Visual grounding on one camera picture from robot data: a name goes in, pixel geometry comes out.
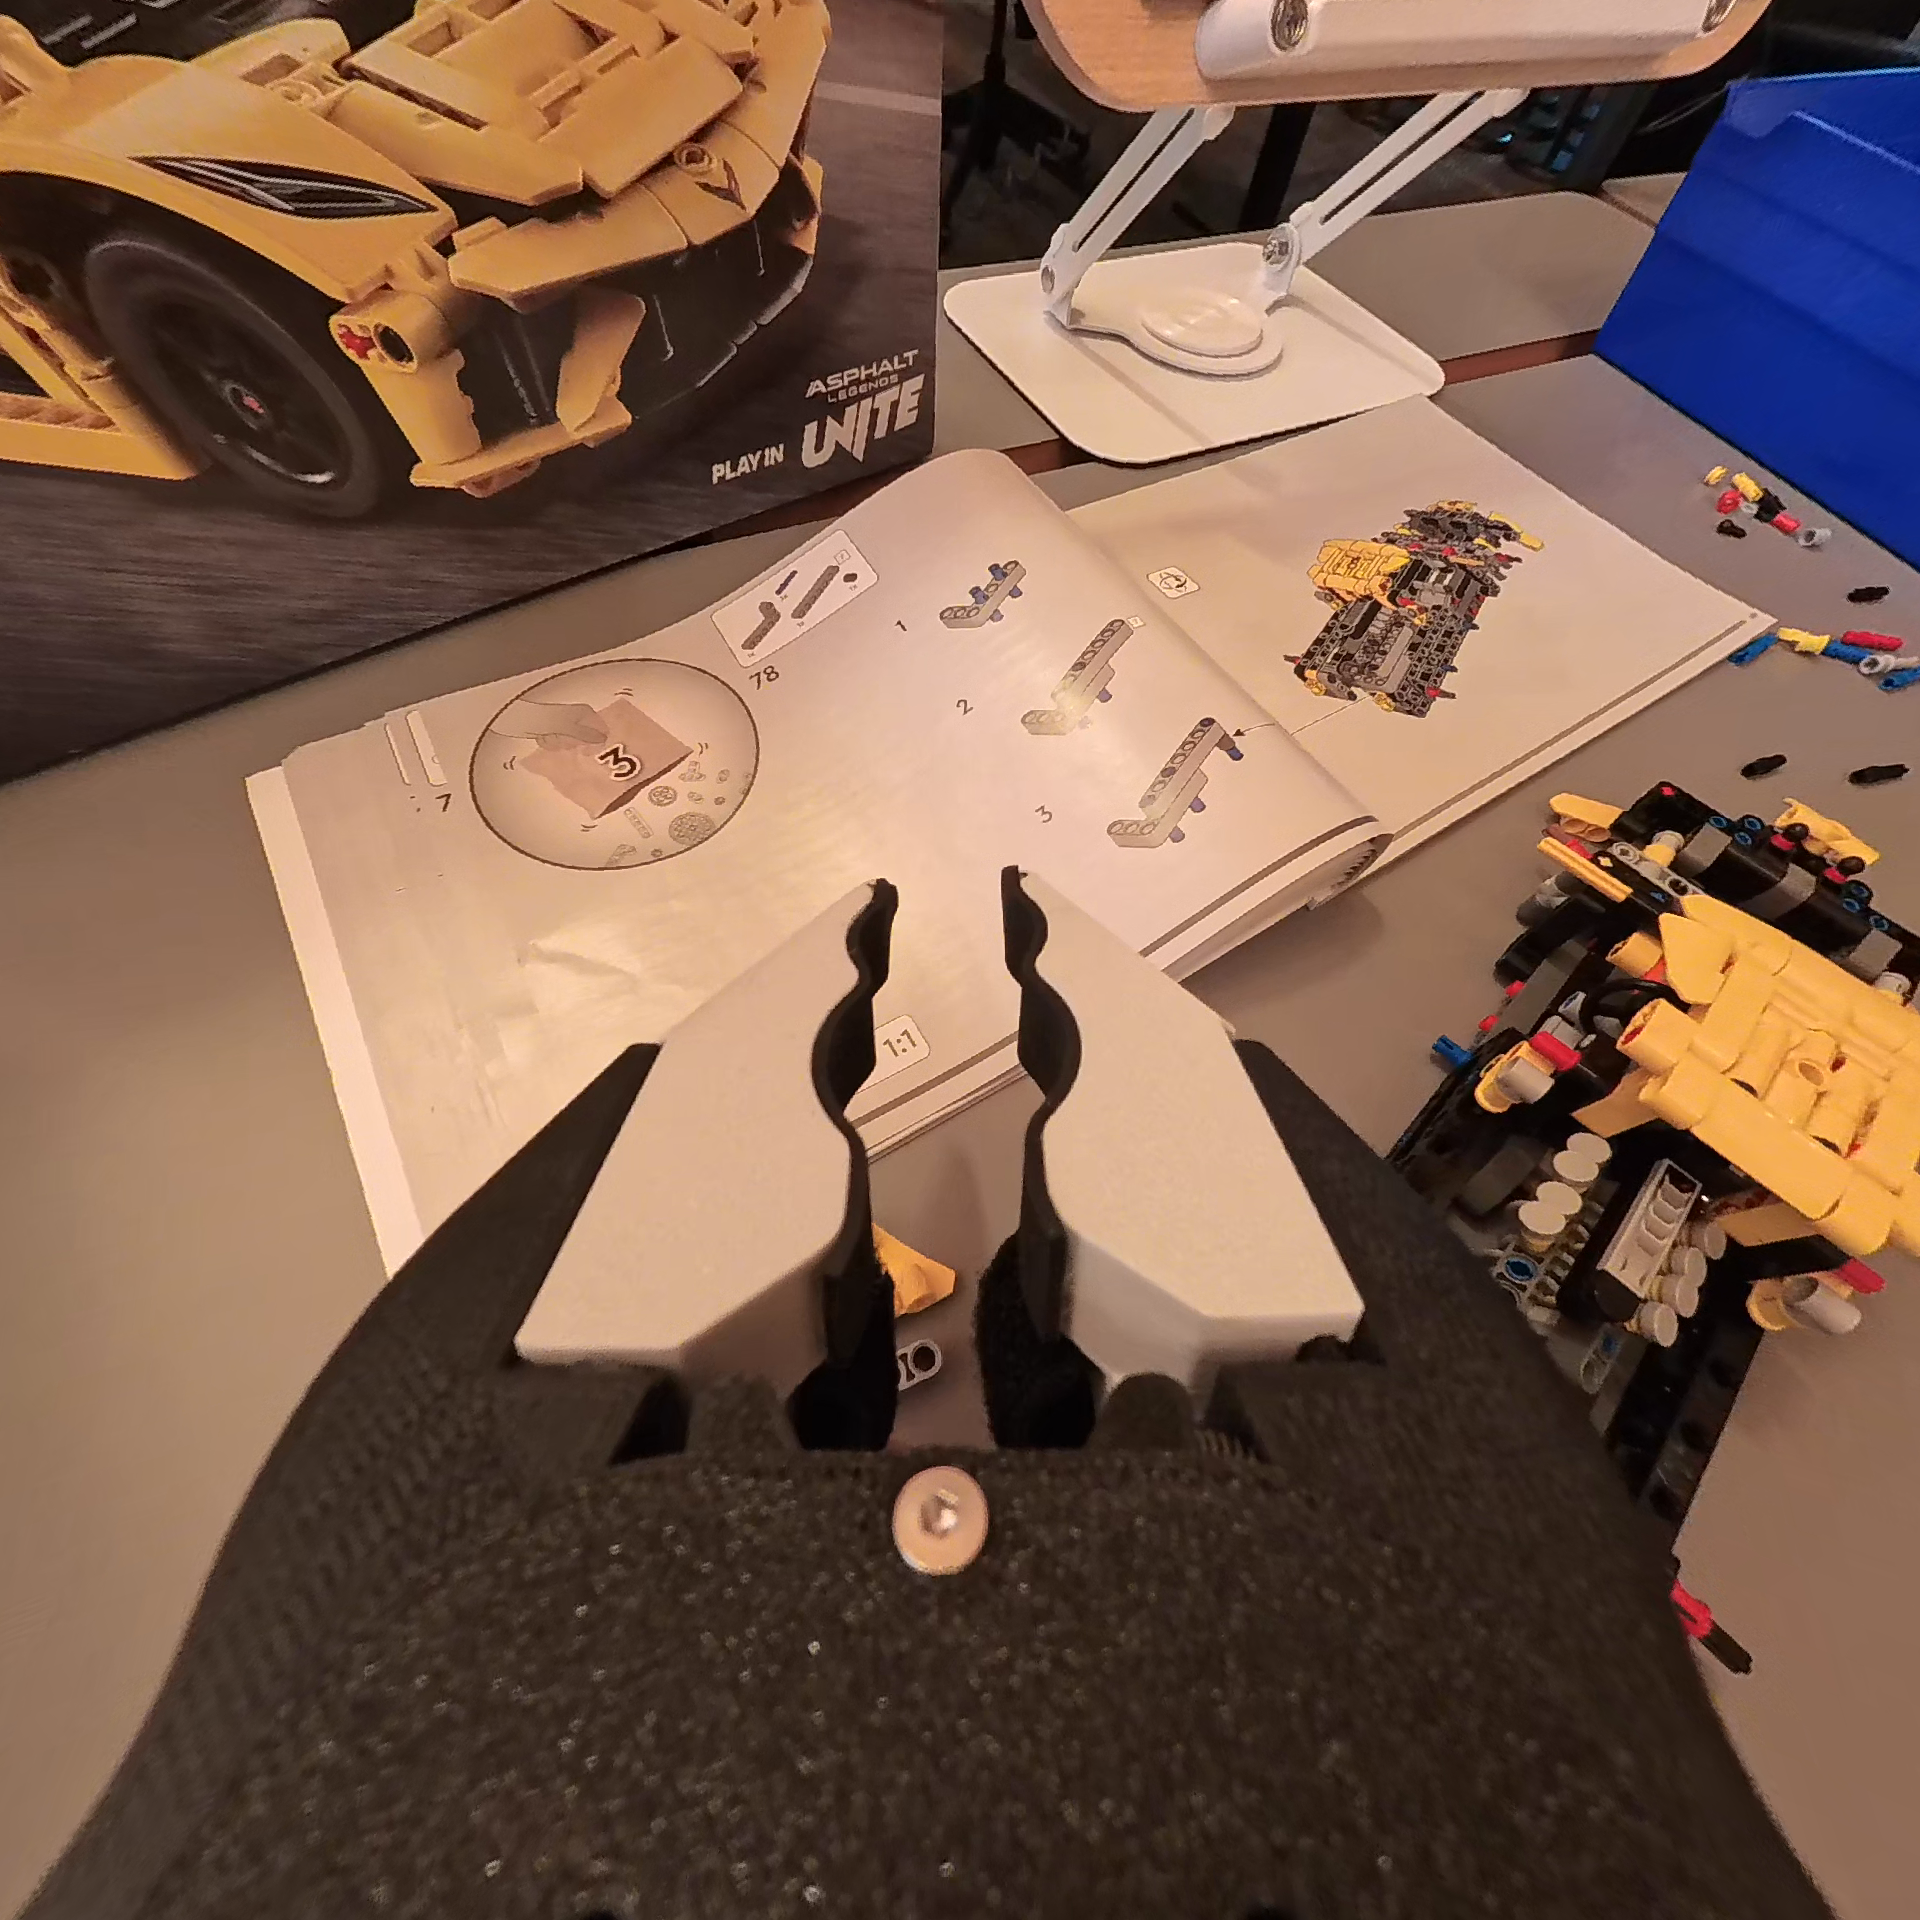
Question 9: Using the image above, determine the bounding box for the grey desk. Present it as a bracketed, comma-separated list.
[0, 171, 1920, 1920]

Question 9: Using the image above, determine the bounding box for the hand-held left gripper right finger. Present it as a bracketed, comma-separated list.
[974, 864, 1366, 1455]

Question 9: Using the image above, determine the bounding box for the pile of brick parts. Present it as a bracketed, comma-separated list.
[867, 1218, 962, 1391]

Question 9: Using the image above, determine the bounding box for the instruction booklet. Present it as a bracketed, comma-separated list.
[244, 405, 1782, 1286]

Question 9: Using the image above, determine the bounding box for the pile of black red pins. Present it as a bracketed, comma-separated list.
[1737, 575, 1892, 788]

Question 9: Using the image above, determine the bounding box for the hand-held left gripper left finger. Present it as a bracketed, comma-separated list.
[511, 879, 910, 1455]

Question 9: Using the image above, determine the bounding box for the white document stand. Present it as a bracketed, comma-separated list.
[941, 0, 1775, 467]

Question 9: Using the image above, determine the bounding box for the yellow black toy brick car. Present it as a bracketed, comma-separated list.
[1387, 781, 1920, 1678]

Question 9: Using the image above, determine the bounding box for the toy car set box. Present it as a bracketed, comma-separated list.
[0, 0, 950, 785]

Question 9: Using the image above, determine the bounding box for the blue plastic bin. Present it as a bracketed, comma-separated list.
[1593, 66, 1920, 575]

